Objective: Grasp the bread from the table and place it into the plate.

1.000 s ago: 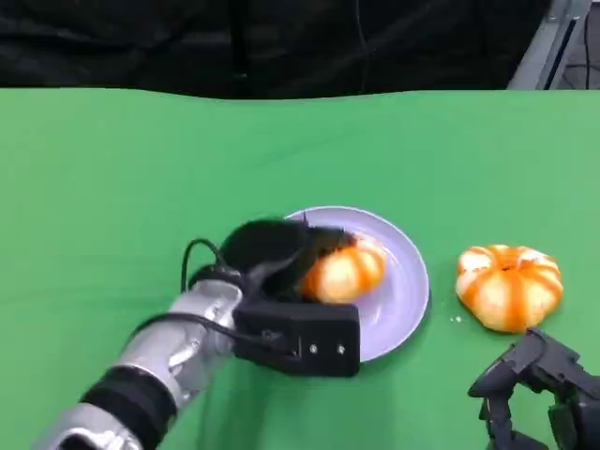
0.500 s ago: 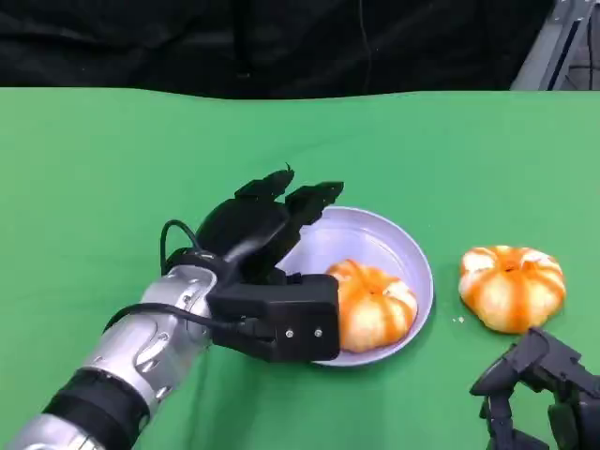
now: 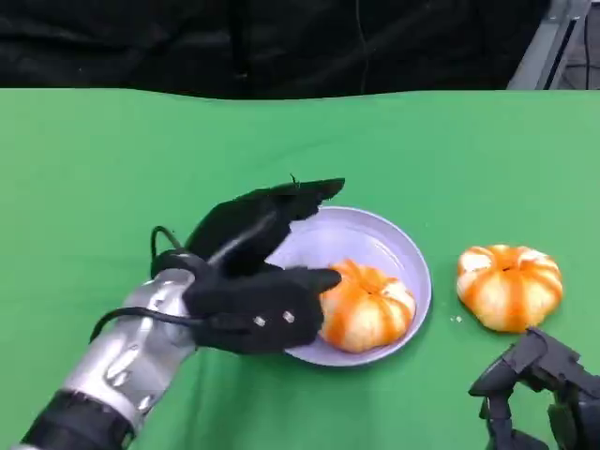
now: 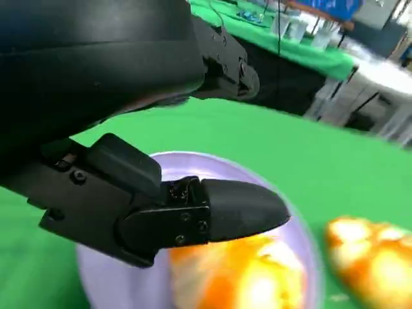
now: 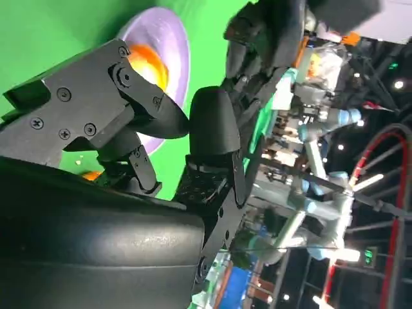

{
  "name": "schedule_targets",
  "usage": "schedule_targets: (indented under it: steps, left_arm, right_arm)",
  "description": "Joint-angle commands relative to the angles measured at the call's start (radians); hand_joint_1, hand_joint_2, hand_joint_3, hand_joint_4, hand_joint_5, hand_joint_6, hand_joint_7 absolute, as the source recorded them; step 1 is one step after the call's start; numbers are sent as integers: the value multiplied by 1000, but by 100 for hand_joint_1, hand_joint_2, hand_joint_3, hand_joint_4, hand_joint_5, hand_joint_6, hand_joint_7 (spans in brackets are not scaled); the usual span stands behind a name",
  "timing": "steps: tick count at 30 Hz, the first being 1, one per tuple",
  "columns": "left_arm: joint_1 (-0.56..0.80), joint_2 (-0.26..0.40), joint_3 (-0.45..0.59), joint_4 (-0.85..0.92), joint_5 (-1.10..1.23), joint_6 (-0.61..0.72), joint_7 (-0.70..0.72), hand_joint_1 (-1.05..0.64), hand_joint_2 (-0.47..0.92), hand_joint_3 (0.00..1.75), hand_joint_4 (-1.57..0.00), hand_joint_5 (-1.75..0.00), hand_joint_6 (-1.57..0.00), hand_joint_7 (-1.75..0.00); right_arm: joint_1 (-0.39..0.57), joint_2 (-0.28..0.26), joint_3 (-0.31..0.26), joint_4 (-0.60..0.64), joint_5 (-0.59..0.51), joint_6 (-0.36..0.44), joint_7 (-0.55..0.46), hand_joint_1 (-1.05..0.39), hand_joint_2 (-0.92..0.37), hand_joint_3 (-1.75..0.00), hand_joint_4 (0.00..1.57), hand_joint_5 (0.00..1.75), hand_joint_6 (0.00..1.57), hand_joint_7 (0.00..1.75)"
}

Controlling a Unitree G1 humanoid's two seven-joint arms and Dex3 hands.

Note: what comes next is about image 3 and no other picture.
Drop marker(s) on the lilac plate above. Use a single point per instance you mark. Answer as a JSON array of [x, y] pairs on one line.
[[375, 239]]

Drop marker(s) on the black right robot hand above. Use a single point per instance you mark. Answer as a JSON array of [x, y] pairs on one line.
[[567, 375]]

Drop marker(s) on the orange white toy bread roll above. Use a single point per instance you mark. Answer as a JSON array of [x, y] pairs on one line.
[[370, 309], [508, 290]]

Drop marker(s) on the black backdrop curtain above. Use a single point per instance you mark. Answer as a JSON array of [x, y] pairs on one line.
[[187, 42]]

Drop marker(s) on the green table cloth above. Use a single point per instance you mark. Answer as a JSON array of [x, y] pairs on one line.
[[422, 150]]

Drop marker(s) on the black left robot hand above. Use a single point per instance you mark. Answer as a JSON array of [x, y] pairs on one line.
[[244, 229]]

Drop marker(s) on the grey metal frame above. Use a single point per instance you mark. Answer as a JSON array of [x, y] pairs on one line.
[[544, 47]]

